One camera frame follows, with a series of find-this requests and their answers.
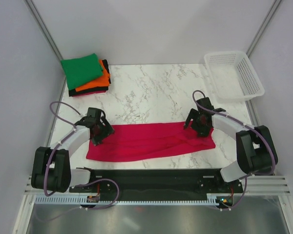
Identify red t-shirt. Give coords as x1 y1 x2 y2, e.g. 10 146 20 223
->
86 122 215 162

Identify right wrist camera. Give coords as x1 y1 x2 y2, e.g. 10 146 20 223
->
196 97 226 114

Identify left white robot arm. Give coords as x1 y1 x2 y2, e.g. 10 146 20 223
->
31 116 114 196

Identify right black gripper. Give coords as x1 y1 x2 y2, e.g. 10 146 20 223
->
183 108 211 137

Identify folded green t-shirt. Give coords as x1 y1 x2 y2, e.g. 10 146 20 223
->
61 53 103 90

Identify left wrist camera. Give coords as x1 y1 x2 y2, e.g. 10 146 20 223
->
82 107 106 124

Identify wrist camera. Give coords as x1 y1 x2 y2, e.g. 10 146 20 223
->
196 97 226 114
82 107 106 124

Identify white slotted cable duct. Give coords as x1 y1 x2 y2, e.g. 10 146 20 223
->
34 195 232 206

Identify white plastic basket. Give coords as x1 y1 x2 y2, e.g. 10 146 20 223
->
204 51 265 103

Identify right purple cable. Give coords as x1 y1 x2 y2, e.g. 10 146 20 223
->
192 90 276 212

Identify left aluminium frame post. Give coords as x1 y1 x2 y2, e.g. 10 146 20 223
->
24 0 63 61

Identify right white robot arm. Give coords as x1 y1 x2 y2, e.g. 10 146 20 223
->
184 108 277 192

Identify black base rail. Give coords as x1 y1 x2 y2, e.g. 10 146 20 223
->
69 169 243 201

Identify right aluminium frame post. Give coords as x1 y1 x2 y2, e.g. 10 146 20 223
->
246 0 283 57

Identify aluminium frame post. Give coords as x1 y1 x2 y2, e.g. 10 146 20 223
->
24 0 63 61
246 0 283 57

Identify folded orange t-shirt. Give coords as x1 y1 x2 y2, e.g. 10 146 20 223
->
75 59 111 92

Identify folded black t-shirt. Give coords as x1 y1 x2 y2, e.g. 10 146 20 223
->
68 58 112 98

